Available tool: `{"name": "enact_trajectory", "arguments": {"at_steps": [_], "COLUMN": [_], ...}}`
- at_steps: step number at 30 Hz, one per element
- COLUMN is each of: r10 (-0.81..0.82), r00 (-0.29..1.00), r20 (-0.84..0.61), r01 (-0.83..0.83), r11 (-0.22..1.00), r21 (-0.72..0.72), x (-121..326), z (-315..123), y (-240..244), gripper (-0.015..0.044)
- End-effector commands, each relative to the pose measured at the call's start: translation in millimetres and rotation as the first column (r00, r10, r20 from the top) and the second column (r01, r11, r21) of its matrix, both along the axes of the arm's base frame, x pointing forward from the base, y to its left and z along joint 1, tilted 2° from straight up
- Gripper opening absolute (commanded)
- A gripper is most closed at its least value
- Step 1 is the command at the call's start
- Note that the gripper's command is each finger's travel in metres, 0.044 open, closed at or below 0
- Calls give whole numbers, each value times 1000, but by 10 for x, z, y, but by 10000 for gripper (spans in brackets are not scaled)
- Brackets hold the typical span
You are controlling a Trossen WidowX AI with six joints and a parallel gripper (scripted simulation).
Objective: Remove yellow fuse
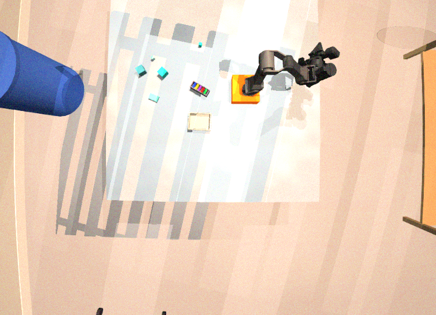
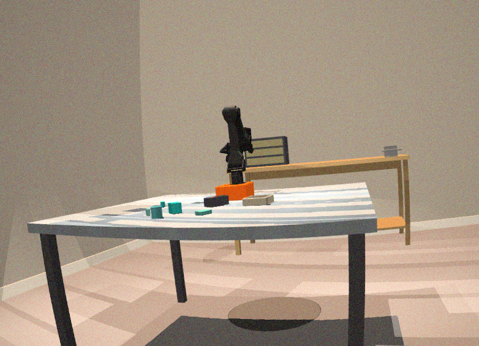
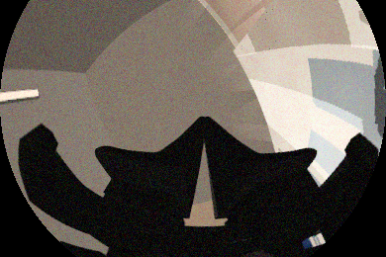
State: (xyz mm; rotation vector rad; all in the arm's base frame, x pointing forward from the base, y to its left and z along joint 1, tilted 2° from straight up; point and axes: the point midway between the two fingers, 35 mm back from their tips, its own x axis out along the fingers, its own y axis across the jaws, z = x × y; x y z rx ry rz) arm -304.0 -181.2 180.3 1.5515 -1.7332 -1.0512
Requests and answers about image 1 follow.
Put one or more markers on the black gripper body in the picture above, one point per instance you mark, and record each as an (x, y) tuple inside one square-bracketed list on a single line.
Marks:
[(330, 53)]

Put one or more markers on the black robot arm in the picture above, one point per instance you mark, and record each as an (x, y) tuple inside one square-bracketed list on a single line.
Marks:
[(302, 75)]

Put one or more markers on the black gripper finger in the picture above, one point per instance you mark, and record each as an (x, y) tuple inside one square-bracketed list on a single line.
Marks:
[(313, 52), (320, 48)]

